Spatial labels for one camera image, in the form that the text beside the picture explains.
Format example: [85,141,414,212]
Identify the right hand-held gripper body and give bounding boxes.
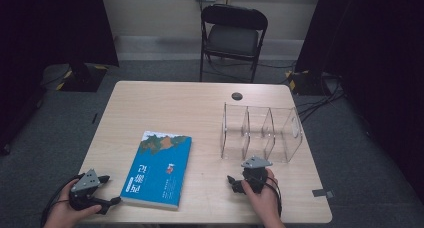
[241,155,273,194]

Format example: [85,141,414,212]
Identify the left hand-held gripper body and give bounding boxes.
[68,168,101,212]

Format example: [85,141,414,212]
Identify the clear acrylic book rack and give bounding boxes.
[219,102,304,164]

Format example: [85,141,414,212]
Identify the blue book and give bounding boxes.
[119,130,193,211]

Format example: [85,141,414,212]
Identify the person's right hand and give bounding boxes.
[240,168,284,228]

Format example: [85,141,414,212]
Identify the person's left hand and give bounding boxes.
[43,178,103,228]

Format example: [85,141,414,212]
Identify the grey tape strip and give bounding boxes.
[312,188,334,198]

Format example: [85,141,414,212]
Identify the black stand base yellow stripes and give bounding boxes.
[41,61,109,93]
[284,69,331,96]

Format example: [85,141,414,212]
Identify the black folding chair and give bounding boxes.
[199,3,269,84]

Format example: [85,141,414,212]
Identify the black curtain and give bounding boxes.
[294,0,424,202]
[0,0,120,156]

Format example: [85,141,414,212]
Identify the right hand-held gripper cable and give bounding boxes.
[264,176,283,217]

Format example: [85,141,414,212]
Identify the hand-held gripper cable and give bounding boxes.
[264,176,283,217]
[40,173,84,228]

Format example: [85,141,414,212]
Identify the left hand-held gripper cable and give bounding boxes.
[40,173,84,228]

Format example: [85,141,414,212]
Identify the black floor cables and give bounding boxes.
[296,73,346,124]

